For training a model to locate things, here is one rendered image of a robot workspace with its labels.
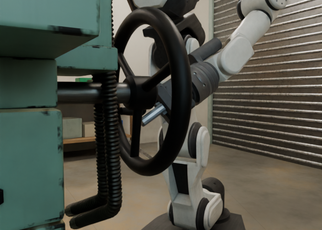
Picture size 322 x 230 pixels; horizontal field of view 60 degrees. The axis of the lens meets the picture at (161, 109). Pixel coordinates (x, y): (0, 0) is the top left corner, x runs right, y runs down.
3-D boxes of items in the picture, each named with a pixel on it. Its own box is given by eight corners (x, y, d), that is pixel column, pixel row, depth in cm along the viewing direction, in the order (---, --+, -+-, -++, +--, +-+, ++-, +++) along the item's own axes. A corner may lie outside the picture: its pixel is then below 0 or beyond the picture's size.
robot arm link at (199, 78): (171, 134, 67) (205, 108, 72) (186, 124, 59) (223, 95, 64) (140, 94, 68) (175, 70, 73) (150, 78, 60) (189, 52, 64)
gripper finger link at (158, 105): (139, 124, 62) (160, 109, 65) (143, 120, 59) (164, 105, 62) (135, 119, 62) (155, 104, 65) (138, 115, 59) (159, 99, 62)
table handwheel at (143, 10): (223, 162, 35) (178, -30, 42) (57, 191, 25) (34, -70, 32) (132, 179, 59) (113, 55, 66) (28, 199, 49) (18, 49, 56)
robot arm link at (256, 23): (232, 58, 81) (264, 20, 89) (260, 49, 72) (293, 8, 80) (212, 28, 78) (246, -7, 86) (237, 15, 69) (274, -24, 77)
